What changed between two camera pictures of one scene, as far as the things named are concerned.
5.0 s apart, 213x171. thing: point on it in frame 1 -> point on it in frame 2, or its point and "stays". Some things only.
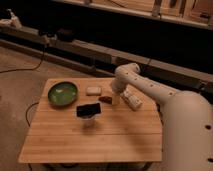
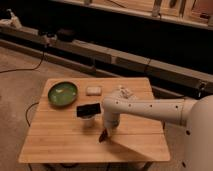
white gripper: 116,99 -> 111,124
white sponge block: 93,90 stays
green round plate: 62,94 stays
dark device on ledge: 65,34 stays
